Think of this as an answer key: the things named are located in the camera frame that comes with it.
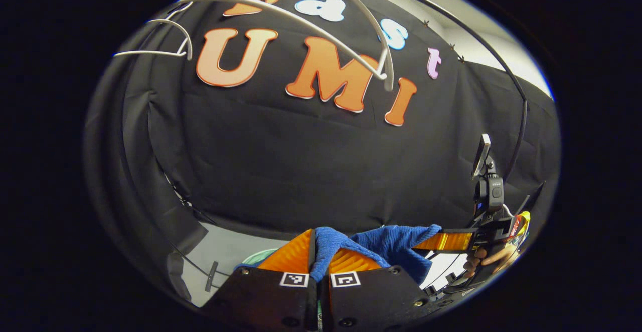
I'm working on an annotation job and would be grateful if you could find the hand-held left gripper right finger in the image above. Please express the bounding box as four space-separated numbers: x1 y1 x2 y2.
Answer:
321 247 447 332

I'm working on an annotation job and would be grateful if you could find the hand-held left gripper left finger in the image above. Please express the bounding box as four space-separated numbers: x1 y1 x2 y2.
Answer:
202 229 319 332

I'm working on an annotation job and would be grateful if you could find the green laundry hamper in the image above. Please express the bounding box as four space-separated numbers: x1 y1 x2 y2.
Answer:
233 248 279 272

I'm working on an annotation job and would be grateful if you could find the blue corduroy jacket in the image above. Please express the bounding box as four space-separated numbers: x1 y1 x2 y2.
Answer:
310 224 443 285

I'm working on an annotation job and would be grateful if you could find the black clothes rack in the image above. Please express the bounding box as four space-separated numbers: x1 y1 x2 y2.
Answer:
118 0 530 292

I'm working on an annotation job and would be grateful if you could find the white plastic hanger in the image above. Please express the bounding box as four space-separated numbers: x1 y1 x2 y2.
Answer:
171 0 397 92
113 19 194 62

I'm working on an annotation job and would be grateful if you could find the white sheet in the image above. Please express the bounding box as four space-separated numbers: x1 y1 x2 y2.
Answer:
421 252 472 292

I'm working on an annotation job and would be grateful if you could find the row of small backdrop clips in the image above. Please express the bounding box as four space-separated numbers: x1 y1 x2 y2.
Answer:
422 19 466 64

